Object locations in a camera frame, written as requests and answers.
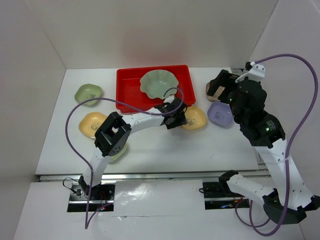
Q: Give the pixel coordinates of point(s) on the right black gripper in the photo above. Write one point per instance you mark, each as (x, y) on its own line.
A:
(221, 80)

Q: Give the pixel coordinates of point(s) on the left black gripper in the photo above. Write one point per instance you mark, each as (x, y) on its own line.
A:
(181, 120)

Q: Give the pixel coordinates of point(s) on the pink-brown panda plate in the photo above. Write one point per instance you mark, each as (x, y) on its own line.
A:
(214, 98)

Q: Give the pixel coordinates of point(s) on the yellow panda plate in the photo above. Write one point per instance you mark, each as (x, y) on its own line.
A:
(91, 123)
(195, 117)

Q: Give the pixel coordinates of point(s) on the purple panda plate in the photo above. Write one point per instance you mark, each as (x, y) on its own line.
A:
(220, 114)

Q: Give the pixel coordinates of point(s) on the large green scalloped bowl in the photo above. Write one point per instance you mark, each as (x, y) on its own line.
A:
(159, 84)

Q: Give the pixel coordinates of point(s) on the green panda plate front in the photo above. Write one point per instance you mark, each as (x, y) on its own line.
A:
(118, 155)

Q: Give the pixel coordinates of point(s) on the green panda plate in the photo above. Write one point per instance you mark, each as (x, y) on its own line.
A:
(118, 155)
(88, 91)

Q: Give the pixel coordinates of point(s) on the green panda plate back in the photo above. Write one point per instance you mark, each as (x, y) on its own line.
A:
(88, 91)

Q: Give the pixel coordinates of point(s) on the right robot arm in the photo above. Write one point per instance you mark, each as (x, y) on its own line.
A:
(263, 130)

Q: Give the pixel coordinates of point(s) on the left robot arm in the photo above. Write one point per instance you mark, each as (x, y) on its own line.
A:
(111, 137)

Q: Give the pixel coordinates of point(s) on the red plastic bin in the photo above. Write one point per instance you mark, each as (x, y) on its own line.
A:
(128, 85)

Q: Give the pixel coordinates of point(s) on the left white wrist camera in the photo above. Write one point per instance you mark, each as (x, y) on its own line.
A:
(169, 99)

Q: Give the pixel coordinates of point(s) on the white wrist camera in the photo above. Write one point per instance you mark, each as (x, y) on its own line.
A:
(169, 99)
(253, 71)

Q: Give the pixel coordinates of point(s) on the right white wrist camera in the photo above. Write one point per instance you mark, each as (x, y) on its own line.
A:
(253, 71)

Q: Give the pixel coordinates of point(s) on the aluminium rail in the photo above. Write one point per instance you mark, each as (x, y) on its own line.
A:
(259, 173)

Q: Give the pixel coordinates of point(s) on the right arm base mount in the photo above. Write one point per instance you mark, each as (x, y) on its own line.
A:
(216, 199)

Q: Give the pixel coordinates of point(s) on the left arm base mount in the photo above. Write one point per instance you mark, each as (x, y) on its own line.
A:
(102, 200)

